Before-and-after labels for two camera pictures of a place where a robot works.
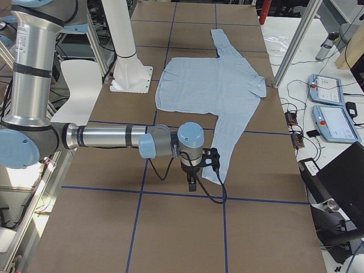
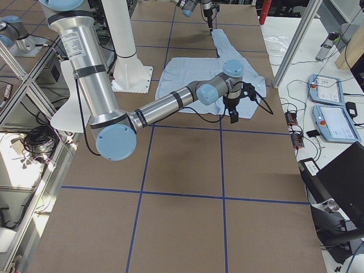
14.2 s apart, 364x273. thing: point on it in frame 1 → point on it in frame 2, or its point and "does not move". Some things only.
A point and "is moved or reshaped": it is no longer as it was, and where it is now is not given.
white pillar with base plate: [129, 74] does not move
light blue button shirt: [228, 85] is moved or reshaped
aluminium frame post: [313, 8] does not move
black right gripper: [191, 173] → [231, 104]
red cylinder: [265, 10] does not move
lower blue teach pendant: [335, 124] does not move
